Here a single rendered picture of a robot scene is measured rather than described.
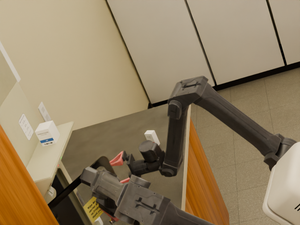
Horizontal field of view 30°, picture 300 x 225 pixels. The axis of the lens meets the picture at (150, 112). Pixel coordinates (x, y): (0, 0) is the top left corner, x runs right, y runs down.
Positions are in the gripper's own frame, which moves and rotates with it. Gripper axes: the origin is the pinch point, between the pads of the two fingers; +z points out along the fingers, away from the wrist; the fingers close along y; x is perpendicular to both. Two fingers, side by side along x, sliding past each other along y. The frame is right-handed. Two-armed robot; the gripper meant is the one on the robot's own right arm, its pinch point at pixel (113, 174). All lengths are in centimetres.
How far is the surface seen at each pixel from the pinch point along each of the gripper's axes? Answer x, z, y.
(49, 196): 24.3, 14.0, 13.6
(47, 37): -130, 55, 20
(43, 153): 25.8, 7.3, 31.0
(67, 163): -61, 47, -26
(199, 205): -41, -15, -56
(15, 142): 29, 12, 39
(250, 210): -106, -26, -120
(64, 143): 22.6, 0.6, 30.9
